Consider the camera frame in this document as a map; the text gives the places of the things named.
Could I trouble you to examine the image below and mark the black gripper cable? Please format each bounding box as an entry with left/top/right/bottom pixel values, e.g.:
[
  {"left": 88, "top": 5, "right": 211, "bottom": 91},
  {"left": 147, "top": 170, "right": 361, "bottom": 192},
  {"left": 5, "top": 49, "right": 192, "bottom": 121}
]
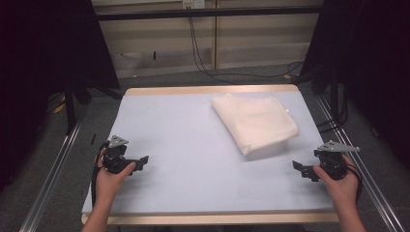
[
  {"left": 345, "top": 162, "right": 365, "bottom": 205},
  {"left": 91, "top": 140, "right": 111, "bottom": 209}
]

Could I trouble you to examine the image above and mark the white wall socket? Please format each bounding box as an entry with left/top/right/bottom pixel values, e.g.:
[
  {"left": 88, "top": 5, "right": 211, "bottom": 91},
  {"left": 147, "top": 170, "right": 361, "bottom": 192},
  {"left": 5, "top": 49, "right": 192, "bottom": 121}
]
[{"left": 182, "top": 0, "right": 207, "bottom": 10}]

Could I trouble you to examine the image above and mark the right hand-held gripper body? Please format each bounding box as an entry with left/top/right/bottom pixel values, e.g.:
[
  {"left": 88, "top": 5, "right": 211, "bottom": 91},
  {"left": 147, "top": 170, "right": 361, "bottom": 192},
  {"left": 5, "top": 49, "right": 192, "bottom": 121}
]
[{"left": 313, "top": 140, "right": 362, "bottom": 182}]

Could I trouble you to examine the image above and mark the cream mesh cloth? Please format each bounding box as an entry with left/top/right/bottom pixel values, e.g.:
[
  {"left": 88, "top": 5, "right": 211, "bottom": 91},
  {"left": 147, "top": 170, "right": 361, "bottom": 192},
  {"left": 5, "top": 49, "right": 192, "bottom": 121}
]
[{"left": 211, "top": 93, "right": 300, "bottom": 158}]

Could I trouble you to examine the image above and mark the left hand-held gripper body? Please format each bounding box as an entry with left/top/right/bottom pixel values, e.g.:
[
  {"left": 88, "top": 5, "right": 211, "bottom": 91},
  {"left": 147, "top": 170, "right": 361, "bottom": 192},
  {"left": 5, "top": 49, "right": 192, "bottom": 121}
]
[{"left": 102, "top": 134, "right": 138, "bottom": 176}]

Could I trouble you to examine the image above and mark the black metal stand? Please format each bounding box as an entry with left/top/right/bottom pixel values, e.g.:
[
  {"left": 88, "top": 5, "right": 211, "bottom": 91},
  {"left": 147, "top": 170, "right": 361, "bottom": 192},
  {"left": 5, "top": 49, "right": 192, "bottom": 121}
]
[{"left": 63, "top": 81, "right": 79, "bottom": 136}]

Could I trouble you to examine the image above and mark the black curtain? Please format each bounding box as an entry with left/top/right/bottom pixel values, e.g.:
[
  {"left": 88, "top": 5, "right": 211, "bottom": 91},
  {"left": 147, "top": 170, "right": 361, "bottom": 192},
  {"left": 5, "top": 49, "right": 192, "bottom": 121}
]
[
  {"left": 0, "top": 0, "right": 121, "bottom": 191},
  {"left": 299, "top": 0, "right": 410, "bottom": 170}
]

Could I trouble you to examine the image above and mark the person's left hand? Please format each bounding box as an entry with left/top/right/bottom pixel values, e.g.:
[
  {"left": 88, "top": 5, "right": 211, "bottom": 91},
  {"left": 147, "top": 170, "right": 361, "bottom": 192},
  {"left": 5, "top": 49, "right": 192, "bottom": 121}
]
[{"left": 95, "top": 149, "right": 137, "bottom": 203}]

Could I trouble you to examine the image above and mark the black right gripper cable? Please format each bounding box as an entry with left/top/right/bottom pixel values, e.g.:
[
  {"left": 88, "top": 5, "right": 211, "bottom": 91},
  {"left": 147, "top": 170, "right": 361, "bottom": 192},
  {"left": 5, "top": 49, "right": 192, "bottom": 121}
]
[{"left": 345, "top": 162, "right": 365, "bottom": 205}]

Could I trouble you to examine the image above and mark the black horizontal bar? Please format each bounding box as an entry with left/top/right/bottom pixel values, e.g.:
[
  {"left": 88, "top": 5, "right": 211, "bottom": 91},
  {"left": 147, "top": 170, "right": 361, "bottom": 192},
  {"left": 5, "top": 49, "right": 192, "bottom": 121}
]
[{"left": 94, "top": 5, "right": 324, "bottom": 22}]

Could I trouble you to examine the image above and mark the aluminium rail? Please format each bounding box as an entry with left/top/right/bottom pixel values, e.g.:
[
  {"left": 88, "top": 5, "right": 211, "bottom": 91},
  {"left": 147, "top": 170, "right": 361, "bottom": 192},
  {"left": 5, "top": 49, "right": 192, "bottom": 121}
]
[
  {"left": 18, "top": 118, "right": 85, "bottom": 232},
  {"left": 316, "top": 96, "right": 406, "bottom": 232}
]

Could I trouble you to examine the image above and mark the yellow tape strip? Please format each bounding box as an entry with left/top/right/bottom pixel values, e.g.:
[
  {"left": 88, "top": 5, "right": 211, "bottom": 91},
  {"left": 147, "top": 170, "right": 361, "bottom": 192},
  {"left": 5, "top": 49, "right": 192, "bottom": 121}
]
[{"left": 47, "top": 92, "right": 68, "bottom": 114}]

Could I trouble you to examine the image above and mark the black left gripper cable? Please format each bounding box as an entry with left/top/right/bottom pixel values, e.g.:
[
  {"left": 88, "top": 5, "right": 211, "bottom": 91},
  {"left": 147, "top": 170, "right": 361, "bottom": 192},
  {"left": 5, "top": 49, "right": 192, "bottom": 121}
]
[{"left": 91, "top": 140, "right": 111, "bottom": 209}]

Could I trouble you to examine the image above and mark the black floor cable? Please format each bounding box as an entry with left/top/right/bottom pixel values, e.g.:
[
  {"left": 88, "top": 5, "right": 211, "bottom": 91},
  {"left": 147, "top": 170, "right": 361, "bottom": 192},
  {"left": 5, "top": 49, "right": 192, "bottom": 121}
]
[{"left": 188, "top": 6, "right": 306, "bottom": 86}]

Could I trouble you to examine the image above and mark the person's right hand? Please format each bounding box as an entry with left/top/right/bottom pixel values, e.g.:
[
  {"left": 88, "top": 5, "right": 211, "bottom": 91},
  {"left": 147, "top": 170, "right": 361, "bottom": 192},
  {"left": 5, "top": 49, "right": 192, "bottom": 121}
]
[{"left": 312, "top": 155, "right": 360, "bottom": 208}]

